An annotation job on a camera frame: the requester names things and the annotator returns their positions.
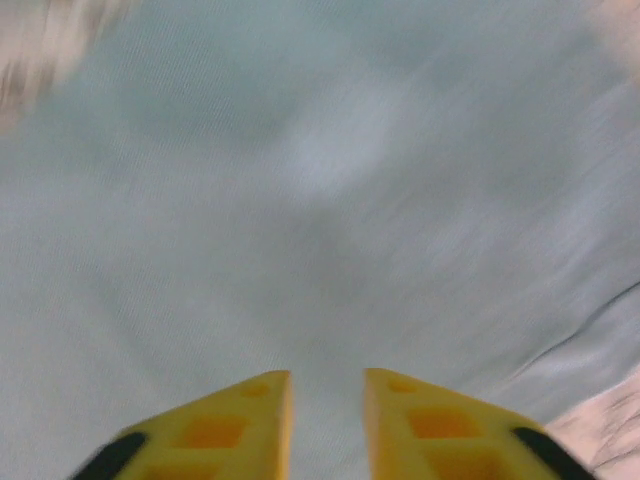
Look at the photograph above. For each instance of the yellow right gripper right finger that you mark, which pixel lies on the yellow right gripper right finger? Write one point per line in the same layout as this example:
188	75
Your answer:
430	440

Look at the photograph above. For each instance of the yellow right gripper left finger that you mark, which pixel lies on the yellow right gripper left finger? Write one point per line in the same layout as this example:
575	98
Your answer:
230	440

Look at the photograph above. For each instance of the light blue trousers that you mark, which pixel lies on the light blue trousers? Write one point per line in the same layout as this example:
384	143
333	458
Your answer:
320	200

